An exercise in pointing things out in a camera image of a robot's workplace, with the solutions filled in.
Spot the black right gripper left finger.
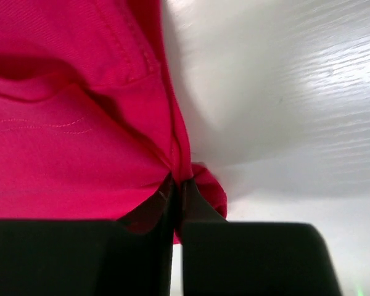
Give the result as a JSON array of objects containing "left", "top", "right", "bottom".
[{"left": 0, "top": 175, "right": 175, "bottom": 295}]

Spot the pink red t shirt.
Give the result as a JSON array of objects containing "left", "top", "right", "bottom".
[{"left": 0, "top": 0, "right": 228, "bottom": 246}]

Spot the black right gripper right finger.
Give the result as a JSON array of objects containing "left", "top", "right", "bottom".
[{"left": 181, "top": 179, "right": 342, "bottom": 296}]

